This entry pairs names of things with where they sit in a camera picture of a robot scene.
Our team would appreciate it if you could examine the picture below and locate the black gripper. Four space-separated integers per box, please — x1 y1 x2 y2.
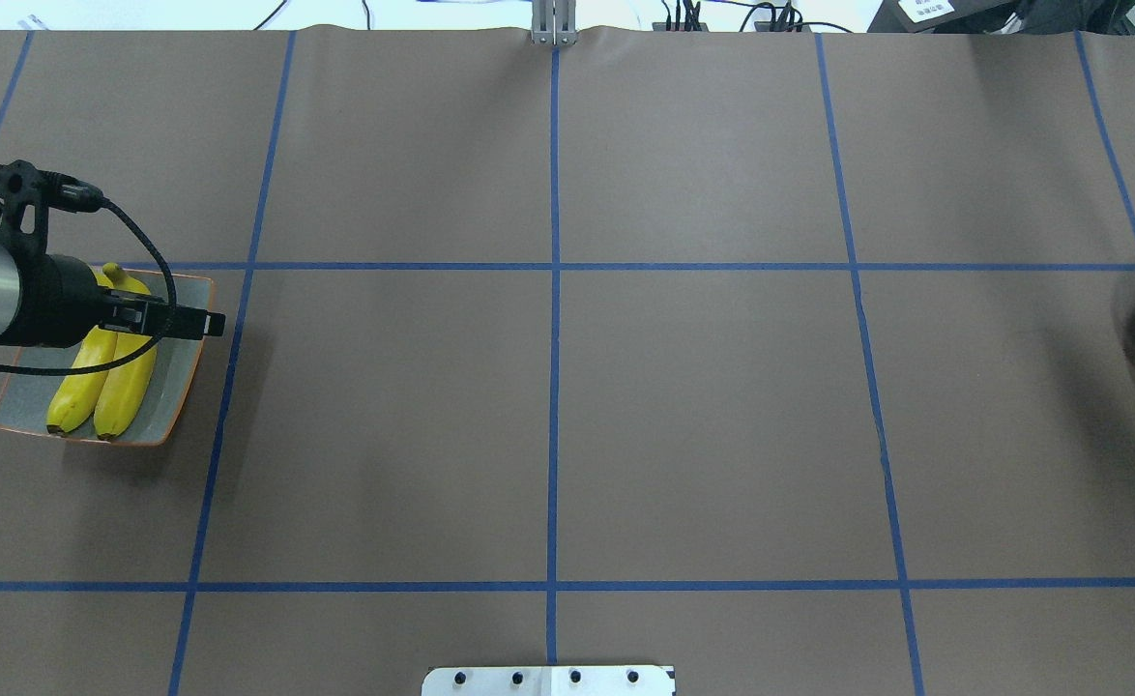
12 254 227 349

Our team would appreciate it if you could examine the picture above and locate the yellow banana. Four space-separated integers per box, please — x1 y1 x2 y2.
92 263 158 442
45 329 118 436

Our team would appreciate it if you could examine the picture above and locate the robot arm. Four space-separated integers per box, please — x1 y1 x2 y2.
0 244 224 349

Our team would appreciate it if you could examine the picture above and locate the grey square plate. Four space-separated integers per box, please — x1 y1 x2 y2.
0 266 215 448

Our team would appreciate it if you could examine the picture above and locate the black label printer box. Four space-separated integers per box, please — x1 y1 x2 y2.
865 1 1019 34

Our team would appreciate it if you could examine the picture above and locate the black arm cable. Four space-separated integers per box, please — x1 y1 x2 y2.
0 198 180 374

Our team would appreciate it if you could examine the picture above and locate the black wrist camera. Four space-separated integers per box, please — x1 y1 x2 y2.
0 159 108 257

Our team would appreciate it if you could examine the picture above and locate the aluminium frame post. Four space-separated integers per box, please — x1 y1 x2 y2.
531 0 579 47

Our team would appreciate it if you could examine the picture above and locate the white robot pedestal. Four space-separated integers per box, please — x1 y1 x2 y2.
421 664 678 695

